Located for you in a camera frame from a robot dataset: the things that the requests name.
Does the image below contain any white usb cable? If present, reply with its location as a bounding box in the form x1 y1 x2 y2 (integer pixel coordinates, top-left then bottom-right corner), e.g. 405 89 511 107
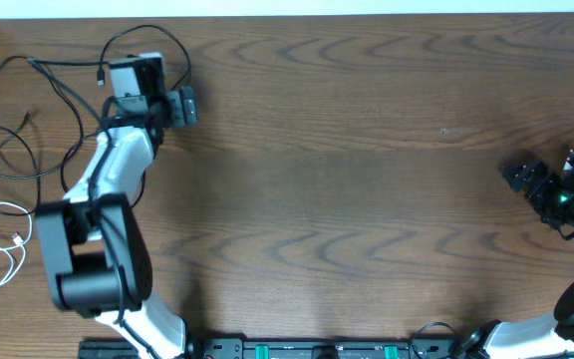
0 200 34 301

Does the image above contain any black left camera cable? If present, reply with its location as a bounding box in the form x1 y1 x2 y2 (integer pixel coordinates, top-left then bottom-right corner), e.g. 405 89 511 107
27 57 158 359

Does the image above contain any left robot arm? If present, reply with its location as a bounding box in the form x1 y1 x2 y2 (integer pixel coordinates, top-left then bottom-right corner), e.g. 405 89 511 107
35 53 203 358

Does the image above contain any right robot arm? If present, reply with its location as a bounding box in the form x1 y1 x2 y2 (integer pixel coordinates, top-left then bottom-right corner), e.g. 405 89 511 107
451 151 574 358

